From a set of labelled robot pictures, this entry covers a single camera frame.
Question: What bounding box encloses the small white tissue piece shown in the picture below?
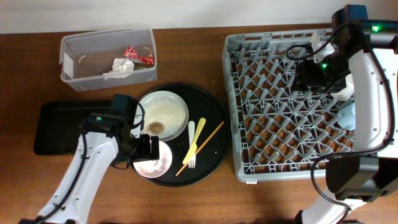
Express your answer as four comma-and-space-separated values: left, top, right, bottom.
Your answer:
139, 160, 165, 173

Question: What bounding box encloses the pink bowl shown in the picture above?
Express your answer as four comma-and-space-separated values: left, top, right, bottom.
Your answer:
132, 141, 173, 179

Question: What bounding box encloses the white plastic cup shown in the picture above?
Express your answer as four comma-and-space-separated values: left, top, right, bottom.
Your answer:
331, 74, 354, 101

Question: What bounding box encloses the light blue cup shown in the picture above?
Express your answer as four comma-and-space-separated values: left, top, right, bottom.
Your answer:
337, 103, 356, 131

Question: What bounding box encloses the white napkin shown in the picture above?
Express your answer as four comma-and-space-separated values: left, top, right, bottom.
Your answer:
103, 58, 134, 80

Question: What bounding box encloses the red snack wrapper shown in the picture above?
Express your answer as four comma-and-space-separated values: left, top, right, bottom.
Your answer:
124, 45, 155, 65

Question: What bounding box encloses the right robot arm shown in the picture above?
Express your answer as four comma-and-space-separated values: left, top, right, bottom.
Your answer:
294, 19, 397, 223

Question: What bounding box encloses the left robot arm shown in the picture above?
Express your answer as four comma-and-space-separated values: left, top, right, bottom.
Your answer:
20, 110, 159, 223

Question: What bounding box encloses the grey dishwasher rack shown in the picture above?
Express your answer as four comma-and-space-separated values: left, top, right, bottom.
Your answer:
222, 29, 365, 184

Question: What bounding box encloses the clear plastic waste bin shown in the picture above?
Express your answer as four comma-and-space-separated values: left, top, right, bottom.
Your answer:
59, 24, 157, 91

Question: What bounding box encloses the brown food patty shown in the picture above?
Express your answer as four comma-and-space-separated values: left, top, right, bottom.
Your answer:
147, 122, 165, 135

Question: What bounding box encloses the grey plate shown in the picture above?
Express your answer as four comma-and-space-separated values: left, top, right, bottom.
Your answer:
139, 90, 189, 141

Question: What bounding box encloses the white rice pile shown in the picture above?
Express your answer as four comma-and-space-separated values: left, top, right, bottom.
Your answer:
144, 98, 187, 134

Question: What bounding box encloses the wooden chopstick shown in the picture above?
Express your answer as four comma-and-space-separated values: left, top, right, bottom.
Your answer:
175, 118, 224, 176

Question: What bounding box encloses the white plastic fork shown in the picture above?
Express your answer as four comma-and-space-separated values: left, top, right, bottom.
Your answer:
188, 121, 196, 169

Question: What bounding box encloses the round black serving tray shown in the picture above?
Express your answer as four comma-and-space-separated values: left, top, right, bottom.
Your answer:
146, 83, 231, 187

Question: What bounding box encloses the yellow plastic knife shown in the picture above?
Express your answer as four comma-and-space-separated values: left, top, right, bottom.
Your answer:
183, 118, 206, 169

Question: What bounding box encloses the black rectangular tray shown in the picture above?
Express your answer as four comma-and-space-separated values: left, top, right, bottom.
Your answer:
34, 100, 119, 156

